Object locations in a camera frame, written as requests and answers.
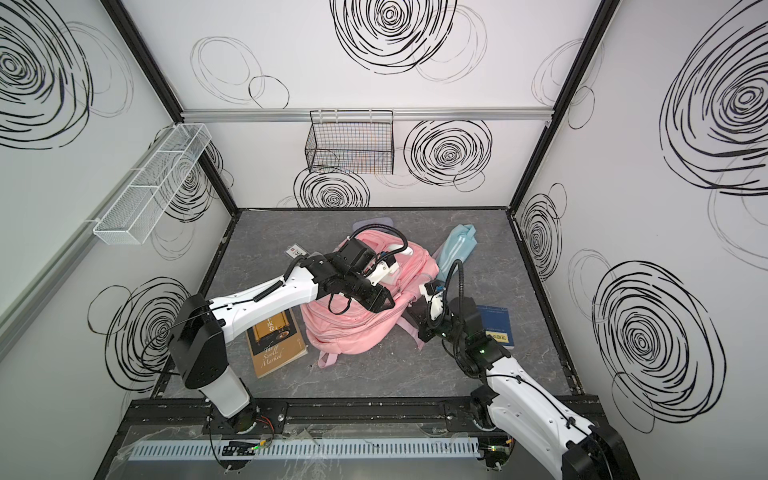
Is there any grey slotted cable duct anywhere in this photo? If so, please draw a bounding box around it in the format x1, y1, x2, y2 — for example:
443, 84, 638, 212
128, 437, 481, 461

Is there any white mesh wall shelf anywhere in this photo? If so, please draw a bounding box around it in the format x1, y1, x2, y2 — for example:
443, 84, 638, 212
93, 123, 212, 245

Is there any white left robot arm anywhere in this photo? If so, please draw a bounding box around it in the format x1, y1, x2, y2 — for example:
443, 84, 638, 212
167, 238, 408, 420

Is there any aluminium wall rail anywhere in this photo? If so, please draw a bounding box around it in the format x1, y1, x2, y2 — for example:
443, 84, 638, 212
1, 123, 177, 360
181, 106, 554, 123

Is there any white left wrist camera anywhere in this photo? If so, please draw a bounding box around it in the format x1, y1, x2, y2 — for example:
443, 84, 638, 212
367, 257, 400, 286

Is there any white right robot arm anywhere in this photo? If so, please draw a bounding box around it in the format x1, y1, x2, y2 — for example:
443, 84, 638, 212
404, 297, 639, 479

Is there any teal pencil pouch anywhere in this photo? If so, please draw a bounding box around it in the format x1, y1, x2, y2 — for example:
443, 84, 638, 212
433, 224, 477, 281

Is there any flat clear lead refill box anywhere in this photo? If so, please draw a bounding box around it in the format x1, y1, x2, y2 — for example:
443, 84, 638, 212
285, 244, 307, 259

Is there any pink student backpack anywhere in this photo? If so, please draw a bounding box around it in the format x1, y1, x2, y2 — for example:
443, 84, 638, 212
300, 225, 439, 368

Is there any black frame post right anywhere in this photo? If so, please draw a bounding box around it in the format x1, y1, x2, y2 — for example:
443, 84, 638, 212
508, 0, 620, 214

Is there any aluminium wall rail left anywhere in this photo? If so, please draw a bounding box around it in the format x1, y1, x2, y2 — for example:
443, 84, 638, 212
1, 123, 177, 360

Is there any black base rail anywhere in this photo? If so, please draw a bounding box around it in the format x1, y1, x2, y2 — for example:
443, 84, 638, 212
117, 396, 482, 437

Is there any blue book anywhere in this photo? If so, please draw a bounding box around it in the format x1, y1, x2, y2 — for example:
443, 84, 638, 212
477, 305, 515, 350

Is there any black aluminium frame post left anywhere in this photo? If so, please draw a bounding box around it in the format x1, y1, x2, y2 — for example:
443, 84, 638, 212
100, 0, 240, 217

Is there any brown book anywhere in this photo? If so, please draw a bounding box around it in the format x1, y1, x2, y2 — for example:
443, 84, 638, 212
246, 310, 307, 378

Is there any black wire basket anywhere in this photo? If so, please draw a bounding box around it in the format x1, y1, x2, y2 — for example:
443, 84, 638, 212
304, 120, 395, 175

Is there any purple fabric glasses case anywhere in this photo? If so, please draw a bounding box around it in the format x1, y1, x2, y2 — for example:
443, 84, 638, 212
352, 217, 394, 231

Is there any aluminium wall rail back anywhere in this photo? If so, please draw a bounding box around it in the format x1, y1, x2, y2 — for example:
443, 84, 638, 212
181, 106, 554, 123

